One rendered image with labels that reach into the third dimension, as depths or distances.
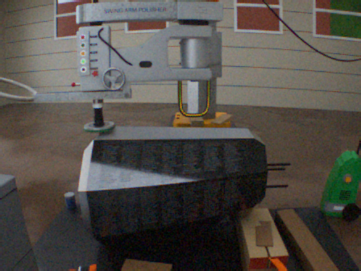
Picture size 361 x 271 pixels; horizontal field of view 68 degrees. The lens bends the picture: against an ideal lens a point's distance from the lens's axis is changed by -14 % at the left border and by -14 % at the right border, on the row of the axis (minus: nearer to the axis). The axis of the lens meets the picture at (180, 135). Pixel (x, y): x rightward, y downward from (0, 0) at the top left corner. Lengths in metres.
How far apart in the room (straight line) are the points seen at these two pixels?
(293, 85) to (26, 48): 7.86
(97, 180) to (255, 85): 6.48
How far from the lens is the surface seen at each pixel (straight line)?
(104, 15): 1.98
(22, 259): 1.69
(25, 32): 10.05
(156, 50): 1.98
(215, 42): 2.65
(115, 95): 2.03
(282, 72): 7.99
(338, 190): 2.78
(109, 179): 1.85
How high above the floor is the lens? 1.39
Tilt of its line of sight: 16 degrees down
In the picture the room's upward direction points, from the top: straight up
